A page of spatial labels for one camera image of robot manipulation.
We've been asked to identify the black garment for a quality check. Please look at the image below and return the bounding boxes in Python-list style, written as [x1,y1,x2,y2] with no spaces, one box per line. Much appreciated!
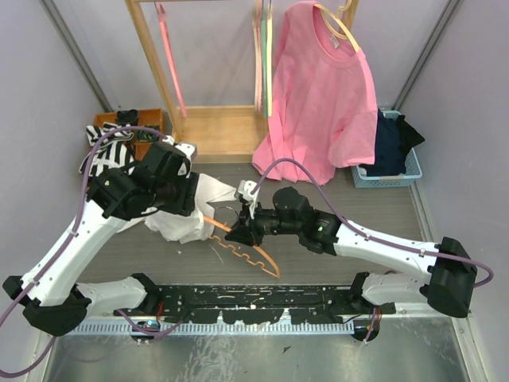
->
[396,115,425,155]

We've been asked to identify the wooden clothes rack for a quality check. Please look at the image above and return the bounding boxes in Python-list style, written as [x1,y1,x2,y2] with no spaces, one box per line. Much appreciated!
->
[124,0,360,156]

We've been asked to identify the yellow hanger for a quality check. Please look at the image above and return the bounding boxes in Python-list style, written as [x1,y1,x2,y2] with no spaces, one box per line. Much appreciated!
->
[266,1,273,117]

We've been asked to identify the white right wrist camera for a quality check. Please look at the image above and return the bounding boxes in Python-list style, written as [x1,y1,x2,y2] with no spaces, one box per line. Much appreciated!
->
[235,180,258,219]

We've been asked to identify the pink t shirt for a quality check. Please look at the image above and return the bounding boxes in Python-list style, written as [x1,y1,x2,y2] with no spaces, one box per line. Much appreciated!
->
[252,1,378,185]

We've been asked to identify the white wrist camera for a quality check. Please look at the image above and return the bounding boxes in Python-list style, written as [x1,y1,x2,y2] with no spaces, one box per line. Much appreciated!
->
[162,135,198,177]
[235,180,258,219]

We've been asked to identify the orange hanger with metal hook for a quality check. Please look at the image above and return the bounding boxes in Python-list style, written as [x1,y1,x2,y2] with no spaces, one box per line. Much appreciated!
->
[204,206,282,279]

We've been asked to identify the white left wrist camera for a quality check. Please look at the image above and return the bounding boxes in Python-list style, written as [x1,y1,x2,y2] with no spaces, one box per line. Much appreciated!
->
[162,135,198,177]

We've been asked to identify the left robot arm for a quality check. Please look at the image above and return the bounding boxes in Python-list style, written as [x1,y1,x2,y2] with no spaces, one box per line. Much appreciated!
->
[2,142,199,337]

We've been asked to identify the green hanger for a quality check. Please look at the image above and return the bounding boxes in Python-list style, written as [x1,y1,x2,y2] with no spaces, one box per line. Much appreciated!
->
[260,0,268,118]

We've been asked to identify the dark navy garment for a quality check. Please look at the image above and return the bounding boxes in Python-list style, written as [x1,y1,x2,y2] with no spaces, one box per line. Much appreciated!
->
[361,110,406,177]

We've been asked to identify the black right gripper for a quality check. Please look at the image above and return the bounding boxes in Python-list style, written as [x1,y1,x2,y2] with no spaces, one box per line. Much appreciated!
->
[225,199,301,247]

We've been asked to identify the green black rolled socks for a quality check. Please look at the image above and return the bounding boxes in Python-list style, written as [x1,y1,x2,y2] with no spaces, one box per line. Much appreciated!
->
[137,130,160,142]

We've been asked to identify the natural wood hanger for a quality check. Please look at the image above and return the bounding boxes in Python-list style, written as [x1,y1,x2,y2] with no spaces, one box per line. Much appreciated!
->
[313,0,360,53]

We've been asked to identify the black white striped shirt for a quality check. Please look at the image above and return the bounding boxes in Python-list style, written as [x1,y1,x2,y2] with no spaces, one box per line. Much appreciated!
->
[86,123,134,178]

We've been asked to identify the orange wooden organizer tray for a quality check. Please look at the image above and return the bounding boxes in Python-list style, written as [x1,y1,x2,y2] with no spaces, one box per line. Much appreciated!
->
[94,108,167,160]

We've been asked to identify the white t shirt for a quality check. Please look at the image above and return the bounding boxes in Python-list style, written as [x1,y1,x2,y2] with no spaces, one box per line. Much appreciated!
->
[119,173,236,244]

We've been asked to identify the light pink hanger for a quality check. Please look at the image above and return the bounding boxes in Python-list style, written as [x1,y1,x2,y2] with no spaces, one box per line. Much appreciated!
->
[252,1,262,115]

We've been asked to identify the blue plastic basket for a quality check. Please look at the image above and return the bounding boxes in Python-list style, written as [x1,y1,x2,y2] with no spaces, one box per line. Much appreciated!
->
[351,111,422,189]

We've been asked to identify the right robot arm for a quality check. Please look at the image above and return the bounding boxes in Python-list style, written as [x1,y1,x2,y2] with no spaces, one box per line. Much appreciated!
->
[225,187,477,318]

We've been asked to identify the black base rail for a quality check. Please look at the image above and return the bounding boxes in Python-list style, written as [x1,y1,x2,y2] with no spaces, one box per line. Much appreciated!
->
[125,286,396,341]

